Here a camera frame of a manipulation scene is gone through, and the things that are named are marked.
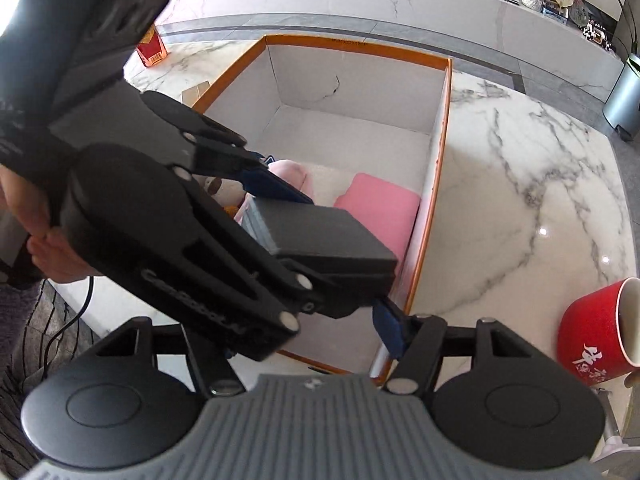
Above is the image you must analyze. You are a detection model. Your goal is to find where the pink cloth bundle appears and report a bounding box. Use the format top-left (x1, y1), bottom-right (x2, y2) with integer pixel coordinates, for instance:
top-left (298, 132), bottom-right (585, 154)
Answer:
top-left (234, 159), bottom-right (312, 222)

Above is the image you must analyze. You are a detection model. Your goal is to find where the silver trash bin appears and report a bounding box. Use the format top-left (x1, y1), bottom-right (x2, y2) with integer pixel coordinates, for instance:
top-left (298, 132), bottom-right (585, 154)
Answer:
top-left (603, 54), bottom-right (640, 142)

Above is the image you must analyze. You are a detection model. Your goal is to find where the red mug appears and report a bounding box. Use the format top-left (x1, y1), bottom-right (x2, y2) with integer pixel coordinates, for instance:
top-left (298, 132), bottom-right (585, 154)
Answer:
top-left (556, 278), bottom-right (639, 386)

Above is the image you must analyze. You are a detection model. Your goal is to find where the red yellow drink carton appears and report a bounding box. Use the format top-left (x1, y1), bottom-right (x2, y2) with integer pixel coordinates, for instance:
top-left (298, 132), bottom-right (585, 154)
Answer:
top-left (136, 25), bottom-right (168, 68)

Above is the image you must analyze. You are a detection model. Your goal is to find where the brown white plush dog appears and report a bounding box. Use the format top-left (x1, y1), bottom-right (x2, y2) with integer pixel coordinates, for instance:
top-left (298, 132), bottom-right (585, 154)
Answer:
top-left (194, 176), bottom-right (245, 217)

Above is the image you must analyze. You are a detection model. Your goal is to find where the pink notebook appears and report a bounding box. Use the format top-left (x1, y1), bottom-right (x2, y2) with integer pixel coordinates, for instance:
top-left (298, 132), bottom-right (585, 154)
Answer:
top-left (333, 172), bottom-right (421, 269)

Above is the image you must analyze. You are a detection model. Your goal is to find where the black box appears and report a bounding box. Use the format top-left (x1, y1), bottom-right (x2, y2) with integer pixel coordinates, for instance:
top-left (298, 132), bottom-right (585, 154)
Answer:
top-left (240, 198), bottom-right (398, 296)

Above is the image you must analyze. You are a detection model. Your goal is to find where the orange cardboard box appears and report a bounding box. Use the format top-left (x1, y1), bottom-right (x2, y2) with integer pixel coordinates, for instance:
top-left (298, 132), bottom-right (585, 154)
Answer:
top-left (192, 34), bottom-right (455, 387)

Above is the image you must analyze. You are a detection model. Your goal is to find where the small gold box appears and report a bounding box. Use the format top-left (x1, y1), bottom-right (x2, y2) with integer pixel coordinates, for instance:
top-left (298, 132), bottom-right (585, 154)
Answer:
top-left (181, 80), bottom-right (209, 107)

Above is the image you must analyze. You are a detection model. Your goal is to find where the person's left hand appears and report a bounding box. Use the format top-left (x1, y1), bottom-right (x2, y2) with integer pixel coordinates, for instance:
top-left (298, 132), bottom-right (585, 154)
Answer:
top-left (1, 166), bottom-right (100, 284)

